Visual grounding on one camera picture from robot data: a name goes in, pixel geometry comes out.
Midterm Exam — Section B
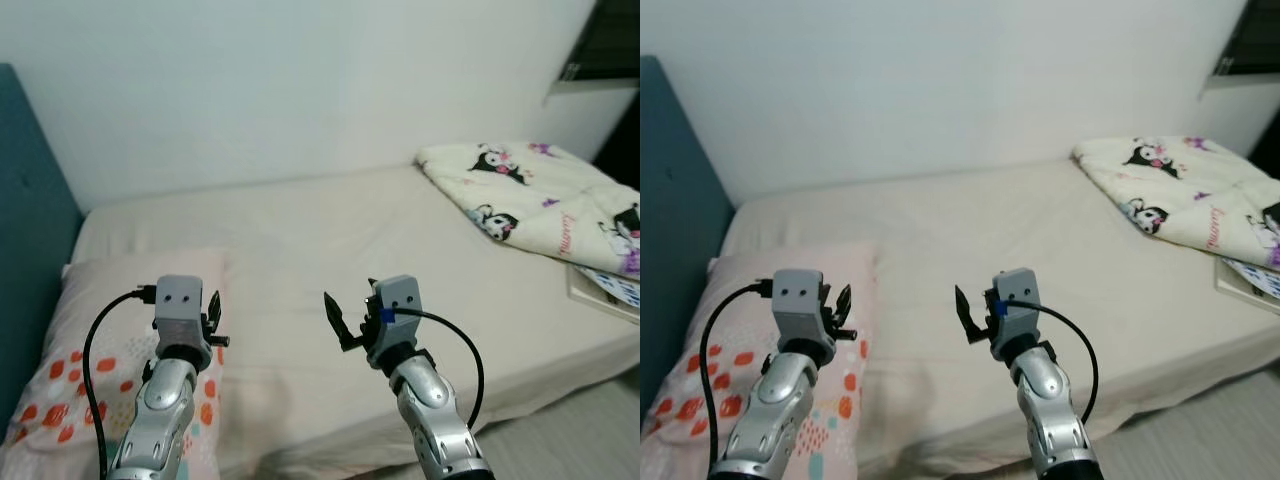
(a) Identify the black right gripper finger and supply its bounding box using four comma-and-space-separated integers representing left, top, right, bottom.
955, 285, 987, 347
323, 291, 360, 352

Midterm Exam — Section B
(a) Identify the white book with blue letters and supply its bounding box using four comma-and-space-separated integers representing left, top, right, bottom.
567, 262, 641, 324
1215, 255, 1280, 302

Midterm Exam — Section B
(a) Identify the bed with beige sheet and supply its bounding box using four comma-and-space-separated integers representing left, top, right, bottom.
715, 155, 1280, 480
60, 160, 641, 480

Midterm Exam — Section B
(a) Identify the pink dotted pillow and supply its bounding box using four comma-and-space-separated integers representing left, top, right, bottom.
0, 250, 231, 480
640, 240, 881, 480

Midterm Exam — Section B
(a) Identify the teal upholstered headboard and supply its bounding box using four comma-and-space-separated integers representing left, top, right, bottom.
640, 55, 737, 401
0, 63, 86, 401

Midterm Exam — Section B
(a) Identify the cream cartoon print blanket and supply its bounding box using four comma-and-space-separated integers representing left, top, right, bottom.
415, 140, 641, 277
1072, 135, 1280, 274

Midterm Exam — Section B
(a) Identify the black cabinet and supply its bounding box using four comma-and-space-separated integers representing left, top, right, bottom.
590, 92, 641, 191
1248, 95, 1280, 161

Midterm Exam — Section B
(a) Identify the dark window with white sill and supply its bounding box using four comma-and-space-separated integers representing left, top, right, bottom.
545, 0, 641, 103
1200, 0, 1280, 98

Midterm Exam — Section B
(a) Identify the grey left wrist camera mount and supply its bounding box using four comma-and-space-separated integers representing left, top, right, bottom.
155, 275, 211, 347
775, 268, 832, 347

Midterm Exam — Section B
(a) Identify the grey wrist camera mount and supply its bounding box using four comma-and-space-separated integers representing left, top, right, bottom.
370, 275, 422, 347
775, 268, 832, 347
993, 268, 1042, 337
155, 275, 211, 347

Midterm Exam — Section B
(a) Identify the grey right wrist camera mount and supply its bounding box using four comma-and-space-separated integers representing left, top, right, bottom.
370, 275, 422, 347
993, 268, 1042, 337

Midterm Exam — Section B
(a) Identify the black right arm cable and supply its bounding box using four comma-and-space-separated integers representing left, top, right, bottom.
390, 307, 487, 433
1008, 297, 1100, 428

